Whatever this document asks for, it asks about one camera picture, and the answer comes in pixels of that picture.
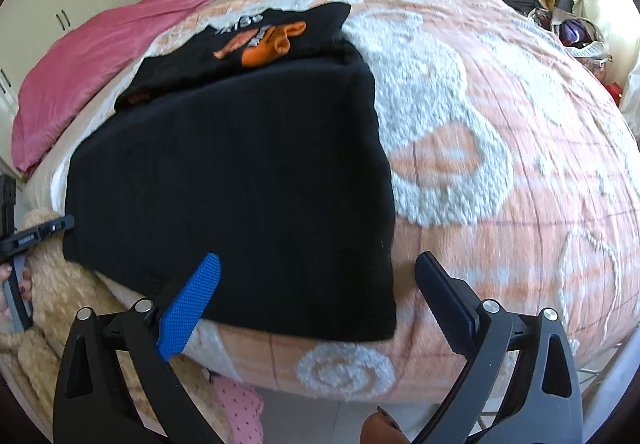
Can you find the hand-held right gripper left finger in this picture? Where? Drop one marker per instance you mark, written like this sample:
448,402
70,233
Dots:
192,304

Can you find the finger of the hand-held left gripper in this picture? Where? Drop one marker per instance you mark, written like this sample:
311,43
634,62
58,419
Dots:
55,225

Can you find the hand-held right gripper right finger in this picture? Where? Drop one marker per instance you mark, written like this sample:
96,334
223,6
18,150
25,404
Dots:
447,296

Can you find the black sweater with orange cuffs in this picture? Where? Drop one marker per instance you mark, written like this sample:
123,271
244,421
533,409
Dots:
240,184

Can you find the bag of clothes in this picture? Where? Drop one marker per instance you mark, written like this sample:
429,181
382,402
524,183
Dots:
575,31

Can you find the person's left hand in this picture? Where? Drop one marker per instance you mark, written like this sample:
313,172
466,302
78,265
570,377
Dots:
26,284

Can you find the person's right hand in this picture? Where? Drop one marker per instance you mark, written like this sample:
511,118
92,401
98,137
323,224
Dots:
387,429

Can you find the beige plush toy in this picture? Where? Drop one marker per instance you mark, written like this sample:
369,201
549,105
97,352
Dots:
65,289

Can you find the pink dotted cloth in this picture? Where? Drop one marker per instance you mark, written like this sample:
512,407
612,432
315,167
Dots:
240,411

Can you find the orange and white fuzzy bedspread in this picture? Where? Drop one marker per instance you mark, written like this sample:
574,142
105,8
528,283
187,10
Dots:
500,164

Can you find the pink duvet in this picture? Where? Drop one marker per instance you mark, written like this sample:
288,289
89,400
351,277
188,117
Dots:
110,44

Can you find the red object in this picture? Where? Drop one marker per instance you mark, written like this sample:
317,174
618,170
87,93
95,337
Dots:
614,93

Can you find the white frame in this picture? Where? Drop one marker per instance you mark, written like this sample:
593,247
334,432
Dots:
600,374

